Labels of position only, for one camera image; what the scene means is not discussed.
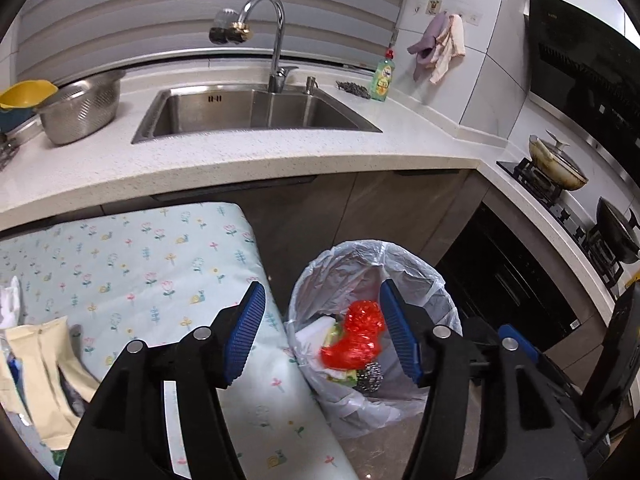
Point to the black built-in oven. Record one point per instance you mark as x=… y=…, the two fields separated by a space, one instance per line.
x=505 y=280

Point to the trash bin with plastic liner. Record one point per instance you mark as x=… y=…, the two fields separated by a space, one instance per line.
x=330 y=400

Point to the purple hanging cloth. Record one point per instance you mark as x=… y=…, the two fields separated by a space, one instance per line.
x=427 y=42

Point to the beige hanging cloth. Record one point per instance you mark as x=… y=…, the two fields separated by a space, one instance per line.
x=450 y=47

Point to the beige paper packaging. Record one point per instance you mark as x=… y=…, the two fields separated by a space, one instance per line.
x=45 y=375

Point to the steel wool ball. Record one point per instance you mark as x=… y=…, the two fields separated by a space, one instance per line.
x=369 y=374

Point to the dark metal scrubber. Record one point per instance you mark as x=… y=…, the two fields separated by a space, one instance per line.
x=354 y=90

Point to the yellow plastic colander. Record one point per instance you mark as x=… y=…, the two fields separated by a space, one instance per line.
x=25 y=92

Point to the white speckled kitchen countertop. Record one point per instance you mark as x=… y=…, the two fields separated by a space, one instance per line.
x=250 y=165

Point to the frying pan with glass lid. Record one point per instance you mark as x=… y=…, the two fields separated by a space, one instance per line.
x=557 y=162

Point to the white towel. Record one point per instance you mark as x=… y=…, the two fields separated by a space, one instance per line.
x=9 y=305

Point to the chrome kitchen faucet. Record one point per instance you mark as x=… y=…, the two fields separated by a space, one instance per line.
x=277 y=35

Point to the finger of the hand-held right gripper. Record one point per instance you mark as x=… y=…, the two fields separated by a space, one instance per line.
x=526 y=346

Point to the black range hood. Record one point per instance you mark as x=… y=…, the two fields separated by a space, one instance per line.
x=585 y=75

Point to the stainless steel colander bowl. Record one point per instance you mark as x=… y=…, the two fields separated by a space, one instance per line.
x=80 y=110

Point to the black wok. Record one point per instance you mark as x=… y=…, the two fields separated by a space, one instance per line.
x=617 y=230

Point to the blue plastic basin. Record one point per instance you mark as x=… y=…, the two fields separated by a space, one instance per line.
x=15 y=119

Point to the red plastic wrapper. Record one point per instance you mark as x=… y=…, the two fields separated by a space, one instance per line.
x=355 y=340

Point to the green dish soap bottle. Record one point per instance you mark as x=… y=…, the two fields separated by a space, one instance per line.
x=382 y=77

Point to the stainless steel sink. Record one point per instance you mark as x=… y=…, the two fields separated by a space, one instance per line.
x=250 y=115

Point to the white sponge block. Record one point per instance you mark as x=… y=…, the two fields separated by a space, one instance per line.
x=315 y=332

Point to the black gas stove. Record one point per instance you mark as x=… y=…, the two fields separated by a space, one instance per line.
x=560 y=195

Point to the grey window blind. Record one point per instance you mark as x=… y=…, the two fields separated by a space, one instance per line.
x=150 y=10

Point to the floral tablecloth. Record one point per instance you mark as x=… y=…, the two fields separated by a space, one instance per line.
x=150 y=260

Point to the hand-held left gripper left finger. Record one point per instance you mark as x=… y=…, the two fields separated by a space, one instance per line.
x=245 y=340

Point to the small wall hook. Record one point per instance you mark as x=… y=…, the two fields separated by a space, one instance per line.
x=433 y=6

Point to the yellow-green wet wipes pack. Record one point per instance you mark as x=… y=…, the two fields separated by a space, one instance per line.
x=345 y=376

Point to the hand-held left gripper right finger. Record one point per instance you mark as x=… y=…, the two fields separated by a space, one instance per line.
x=400 y=335

